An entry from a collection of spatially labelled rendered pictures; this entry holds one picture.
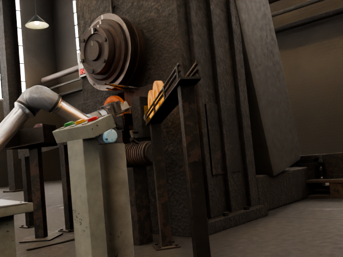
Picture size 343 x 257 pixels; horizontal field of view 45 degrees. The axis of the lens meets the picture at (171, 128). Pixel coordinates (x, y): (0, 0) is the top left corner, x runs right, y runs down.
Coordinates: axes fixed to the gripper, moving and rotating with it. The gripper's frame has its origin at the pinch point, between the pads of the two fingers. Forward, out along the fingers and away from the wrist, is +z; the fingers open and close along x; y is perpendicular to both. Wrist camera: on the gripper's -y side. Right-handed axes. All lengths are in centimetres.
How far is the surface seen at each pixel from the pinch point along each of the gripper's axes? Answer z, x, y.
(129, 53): 4.8, -9.6, 30.7
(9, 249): -98, -7, -35
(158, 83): -28, -54, 12
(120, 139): -11.0, 4.6, -15.6
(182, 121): -61, -90, 0
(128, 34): 8.1, -10.1, 40.9
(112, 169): -70, -56, -12
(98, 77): -1.6, 16.0, 23.0
